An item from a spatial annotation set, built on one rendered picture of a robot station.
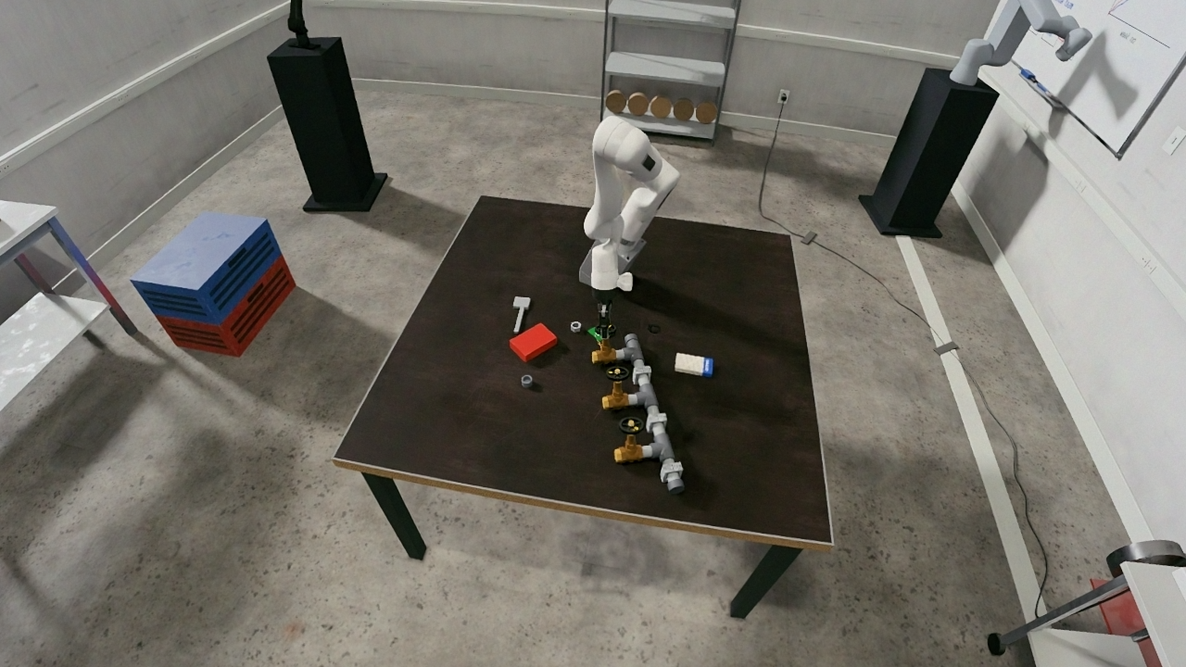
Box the red rectangular block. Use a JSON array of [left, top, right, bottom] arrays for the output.
[[510, 323, 557, 362]]

